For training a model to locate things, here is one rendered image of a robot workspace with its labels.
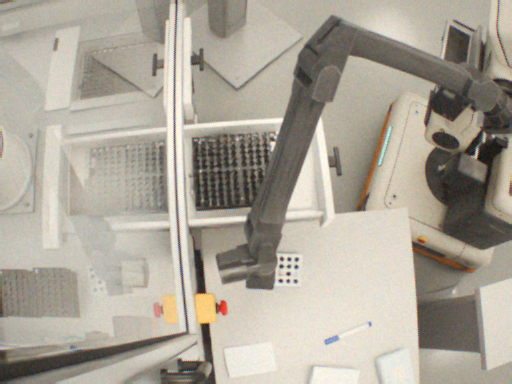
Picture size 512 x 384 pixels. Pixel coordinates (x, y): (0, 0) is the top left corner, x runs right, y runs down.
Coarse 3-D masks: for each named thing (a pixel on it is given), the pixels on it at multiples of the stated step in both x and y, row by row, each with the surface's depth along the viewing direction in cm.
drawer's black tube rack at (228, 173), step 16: (192, 144) 123; (208, 144) 126; (224, 144) 126; (240, 144) 123; (256, 144) 123; (208, 160) 122; (224, 160) 122; (240, 160) 122; (256, 160) 122; (208, 176) 121; (224, 176) 121; (240, 176) 121; (256, 176) 121; (208, 192) 120; (224, 192) 120; (240, 192) 120; (256, 192) 120; (208, 208) 122; (224, 208) 122
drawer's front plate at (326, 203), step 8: (320, 120) 123; (320, 128) 122; (320, 136) 122; (312, 144) 129; (320, 144) 121; (312, 152) 130; (320, 152) 121; (320, 160) 120; (320, 168) 121; (320, 176) 122; (328, 176) 119; (320, 184) 123; (328, 184) 119; (320, 192) 123; (328, 192) 118; (320, 200) 124; (328, 200) 118; (320, 208) 125; (328, 208) 117; (328, 216) 117; (320, 224) 126; (328, 224) 123
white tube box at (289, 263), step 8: (280, 256) 127; (288, 256) 127; (296, 256) 127; (280, 264) 128; (288, 264) 127; (296, 264) 127; (288, 272) 128; (280, 280) 129; (288, 280) 128; (296, 280) 127
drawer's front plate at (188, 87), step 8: (184, 32) 128; (184, 40) 127; (192, 40) 139; (184, 48) 127; (184, 56) 126; (184, 64) 125; (184, 72) 125; (192, 72) 136; (184, 80) 124; (184, 88) 123; (192, 88) 134; (184, 96) 123; (184, 104) 123; (192, 112) 130
